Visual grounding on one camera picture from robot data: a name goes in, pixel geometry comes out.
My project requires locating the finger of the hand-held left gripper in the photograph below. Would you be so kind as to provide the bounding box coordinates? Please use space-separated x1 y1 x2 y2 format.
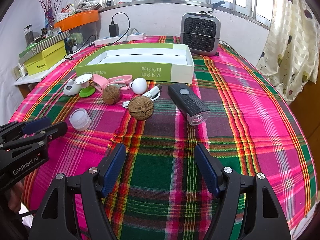
0 116 52 144
0 121 68 155

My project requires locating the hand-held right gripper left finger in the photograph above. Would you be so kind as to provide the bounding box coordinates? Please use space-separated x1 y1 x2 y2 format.
29 143 127 240

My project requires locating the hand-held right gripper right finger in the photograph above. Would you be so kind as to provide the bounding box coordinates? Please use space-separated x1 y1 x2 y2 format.
194 144 292 240

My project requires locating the translucent white jar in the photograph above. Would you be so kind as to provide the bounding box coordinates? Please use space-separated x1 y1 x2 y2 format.
69 108 91 131

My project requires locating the white disc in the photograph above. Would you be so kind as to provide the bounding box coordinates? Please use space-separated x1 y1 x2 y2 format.
74 74 96 98

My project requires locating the brown walnut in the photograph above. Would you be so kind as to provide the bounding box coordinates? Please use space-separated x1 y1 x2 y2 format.
128 97 155 121
102 85 121 105

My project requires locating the black bike light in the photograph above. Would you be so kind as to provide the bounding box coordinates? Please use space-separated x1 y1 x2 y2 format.
168 84 210 126

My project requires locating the white usb cable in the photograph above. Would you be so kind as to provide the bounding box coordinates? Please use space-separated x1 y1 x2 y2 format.
122 85 163 109

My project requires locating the pink clip holder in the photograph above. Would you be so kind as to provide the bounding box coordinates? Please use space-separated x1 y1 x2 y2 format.
107 74 133 90

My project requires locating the white round ball gadget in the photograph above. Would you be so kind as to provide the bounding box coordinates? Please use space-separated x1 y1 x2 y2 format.
131 77 147 95

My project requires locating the green and white cardboard box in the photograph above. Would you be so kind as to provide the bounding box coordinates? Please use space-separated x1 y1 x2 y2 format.
75 43 195 84

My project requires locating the pink green plaid tablecloth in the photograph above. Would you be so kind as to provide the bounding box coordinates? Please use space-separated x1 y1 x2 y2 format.
9 35 318 240

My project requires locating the yellow-green shoe box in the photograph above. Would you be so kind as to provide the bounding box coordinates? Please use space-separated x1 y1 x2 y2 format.
24 40 67 76

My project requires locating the grey zigzag striped box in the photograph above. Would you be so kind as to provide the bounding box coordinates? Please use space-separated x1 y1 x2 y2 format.
19 30 70 63

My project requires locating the glass jar with dark lid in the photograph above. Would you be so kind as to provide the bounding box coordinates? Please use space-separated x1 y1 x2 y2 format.
24 25 33 47

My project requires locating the white power strip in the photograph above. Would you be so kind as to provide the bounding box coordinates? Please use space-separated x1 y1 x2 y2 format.
94 32 146 47

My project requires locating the storage bin with orange lid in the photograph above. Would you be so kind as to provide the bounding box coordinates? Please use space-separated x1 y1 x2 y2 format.
54 10 100 45

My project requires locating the bundle of printed packets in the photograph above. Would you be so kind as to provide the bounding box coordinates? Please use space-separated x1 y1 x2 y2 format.
55 2 75 22

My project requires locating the black power adapter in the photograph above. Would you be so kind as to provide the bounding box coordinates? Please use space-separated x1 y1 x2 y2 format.
108 24 120 37

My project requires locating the pile of white plastic bags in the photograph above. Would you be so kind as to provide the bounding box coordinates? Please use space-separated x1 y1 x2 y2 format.
75 0 103 12

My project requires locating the grey space heater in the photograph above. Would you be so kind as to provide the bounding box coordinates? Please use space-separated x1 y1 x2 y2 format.
180 12 221 57

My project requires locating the cream dotted curtain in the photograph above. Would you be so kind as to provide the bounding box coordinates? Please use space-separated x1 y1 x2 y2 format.
255 0 320 105

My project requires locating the black hook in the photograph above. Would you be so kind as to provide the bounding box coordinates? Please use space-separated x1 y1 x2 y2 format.
210 1 225 13

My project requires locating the black charging cable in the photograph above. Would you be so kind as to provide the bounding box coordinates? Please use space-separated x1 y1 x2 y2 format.
64 12 131 60

